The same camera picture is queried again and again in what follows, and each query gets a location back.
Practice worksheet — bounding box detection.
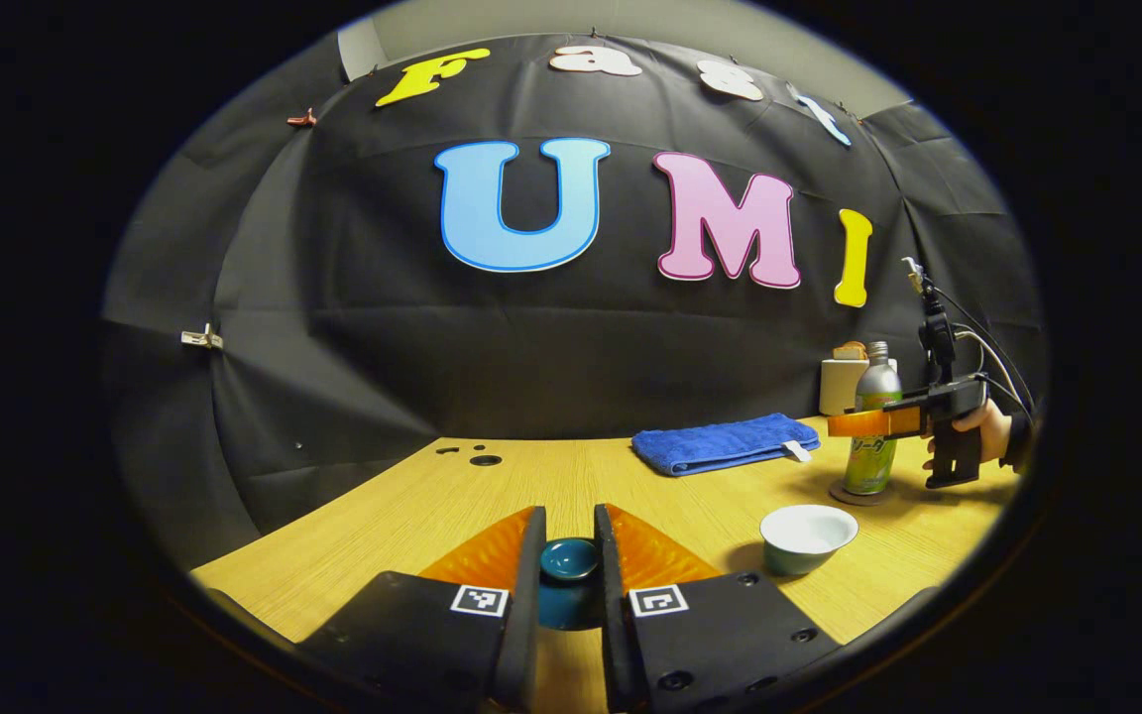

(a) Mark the silver green-label water bottle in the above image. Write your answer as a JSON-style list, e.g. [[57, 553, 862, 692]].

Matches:
[[843, 341, 904, 496]]

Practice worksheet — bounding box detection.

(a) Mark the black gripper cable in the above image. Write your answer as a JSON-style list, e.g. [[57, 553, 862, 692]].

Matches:
[[933, 286, 1036, 417]]

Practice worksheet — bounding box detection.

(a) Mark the blue folded towel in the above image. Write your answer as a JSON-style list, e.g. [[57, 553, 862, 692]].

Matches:
[[630, 414, 821, 478]]

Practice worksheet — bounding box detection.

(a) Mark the dark teal teacup lid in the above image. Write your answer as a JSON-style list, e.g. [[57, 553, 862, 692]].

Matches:
[[538, 537, 604, 632]]

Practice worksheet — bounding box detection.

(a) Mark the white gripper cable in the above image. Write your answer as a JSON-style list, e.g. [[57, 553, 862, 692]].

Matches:
[[956, 330, 1028, 410]]

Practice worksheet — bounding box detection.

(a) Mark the round brown coaster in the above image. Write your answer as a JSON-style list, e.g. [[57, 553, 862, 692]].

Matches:
[[829, 479, 897, 507]]

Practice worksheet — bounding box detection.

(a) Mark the teal white-lined teacup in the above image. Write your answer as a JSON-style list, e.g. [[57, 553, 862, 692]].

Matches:
[[760, 504, 859, 577]]

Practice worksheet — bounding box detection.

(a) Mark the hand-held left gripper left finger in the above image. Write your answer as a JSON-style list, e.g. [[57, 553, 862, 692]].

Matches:
[[298, 506, 547, 713]]

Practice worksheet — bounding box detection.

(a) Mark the black backdrop cloth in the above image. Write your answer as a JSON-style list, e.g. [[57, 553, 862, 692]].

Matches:
[[100, 33, 1048, 571]]

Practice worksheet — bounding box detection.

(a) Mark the white toaster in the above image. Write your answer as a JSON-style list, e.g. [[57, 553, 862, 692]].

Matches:
[[819, 357, 897, 417]]

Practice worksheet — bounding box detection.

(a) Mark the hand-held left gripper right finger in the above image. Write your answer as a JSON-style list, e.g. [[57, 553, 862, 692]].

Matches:
[[594, 504, 842, 713]]

